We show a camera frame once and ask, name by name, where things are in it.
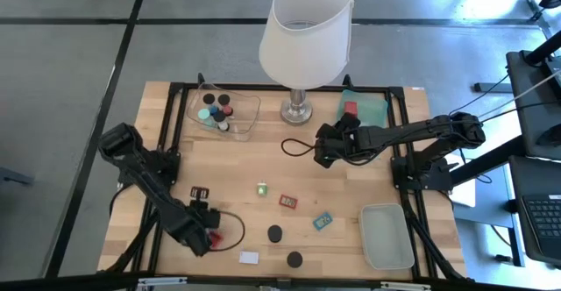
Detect teal translucent plastic bin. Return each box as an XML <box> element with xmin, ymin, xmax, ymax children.
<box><xmin>336</xmin><ymin>89</ymin><xmax>390</xmax><ymax>129</ymax></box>

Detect mint green hourglass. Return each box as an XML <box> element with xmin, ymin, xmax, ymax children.
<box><xmin>196</xmin><ymin>108</ymin><xmax>216</xmax><ymax>129</ymax></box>

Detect white digital timer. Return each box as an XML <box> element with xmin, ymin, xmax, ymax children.
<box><xmin>238</xmin><ymin>250</ymin><xmax>260</xmax><ymax>266</ymax></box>

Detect red digital timer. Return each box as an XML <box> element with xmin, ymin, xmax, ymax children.
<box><xmin>278</xmin><ymin>193</ymin><xmax>300</xmax><ymax>211</ymax></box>

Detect clear plastic bin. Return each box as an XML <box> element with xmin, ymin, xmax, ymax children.
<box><xmin>186</xmin><ymin>82</ymin><xmax>263</xmax><ymax>143</ymax></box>

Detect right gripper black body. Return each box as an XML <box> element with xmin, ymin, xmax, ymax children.
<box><xmin>331</xmin><ymin>125</ymin><xmax>372</xmax><ymax>161</ymax></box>

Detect white sand hourglass black caps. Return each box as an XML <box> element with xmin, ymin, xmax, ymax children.
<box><xmin>212</xmin><ymin>110</ymin><xmax>231</xmax><ymax>133</ymax></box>

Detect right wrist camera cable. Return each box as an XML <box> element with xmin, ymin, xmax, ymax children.
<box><xmin>280</xmin><ymin>138</ymin><xmax>317</xmax><ymax>158</ymax></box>

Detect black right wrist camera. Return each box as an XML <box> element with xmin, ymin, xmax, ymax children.
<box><xmin>338</xmin><ymin>111</ymin><xmax>362</xmax><ymax>130</ymax></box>

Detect blue sand hourglass black caps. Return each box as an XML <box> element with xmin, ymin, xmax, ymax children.
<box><xmin>266</xmin><ymin>224</ymin><xmax>284</xmax><ymax>245</ymax></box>
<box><xmin>202</xmin><ymin>92</ymin><xmax>220</xmax><ymax>116</ymax></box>

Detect white shade silver table lamp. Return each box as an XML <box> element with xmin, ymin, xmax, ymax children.
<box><xmin>258</xmin><ymin>0</ymin><xmax>355</xmax><ymax>126</ymax></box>

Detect white paper sheet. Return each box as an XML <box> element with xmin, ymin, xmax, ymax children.
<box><xmin>451</xmin><ymin>179</ymin><xmax>477</xmax><ymax>209</ymax></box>

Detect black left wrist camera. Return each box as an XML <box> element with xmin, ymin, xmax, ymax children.
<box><xmin>188</xmin><ymin>197</ymin><xmax>222</xmax><ymax>230</ymax></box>

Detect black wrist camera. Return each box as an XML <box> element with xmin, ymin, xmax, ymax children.
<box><xmin>338</xmin><ymin>111</ymin><xmax>362</xmax><ymax>130</ymax></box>
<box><xmin>188</xmin><ymin>197</ymin><xmax>222</xmax><ymax>230</ymax></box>

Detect black computer mouse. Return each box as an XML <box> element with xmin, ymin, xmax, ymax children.
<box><xmin>536</xmin><ymin>124</ymin><xmax>561</xmax><ymax>147</ymax></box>

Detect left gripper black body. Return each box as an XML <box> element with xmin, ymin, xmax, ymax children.
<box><xmin>173</xmin><ymin>213</ymin><xmax>213</xmax><ymax>258</ymax></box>

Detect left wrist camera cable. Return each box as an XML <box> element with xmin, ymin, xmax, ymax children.
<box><xmin>209</xmin><ymin>209</ymin><xmax>246</xmax><ymax>252</ymax></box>

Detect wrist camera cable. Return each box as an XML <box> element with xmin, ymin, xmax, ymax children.
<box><xmin>209</xmin><ymin>209</ymin><xmax>246</xmax><ymax>252</ymax></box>
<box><xmin>280</xmin><ymin>138</ymin><xmax>317</xmax><ymax>158</ymax></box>

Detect gray plastic tray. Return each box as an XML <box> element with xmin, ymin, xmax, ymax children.
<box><xmin>358</xmin><ymin>202</ymin><xmax>416</xmax><ymax>271</ymax></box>

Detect black laptop keyboard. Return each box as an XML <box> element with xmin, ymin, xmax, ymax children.
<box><xmin>508</xmin><ymin>154</ymin><xmax>561</xmax><ymax>266</ymax></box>

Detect teal digital timer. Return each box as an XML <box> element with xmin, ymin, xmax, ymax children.
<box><xmin>311</xmin><ymin>211</ymin><xmax>334</xmax><ymax>232</ymax></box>

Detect red sand hourglass black caps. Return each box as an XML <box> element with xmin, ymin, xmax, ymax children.
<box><xmin>217</xmin><ymin>93</ymin><xmax>234</xmax><ymax>117</ymax></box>

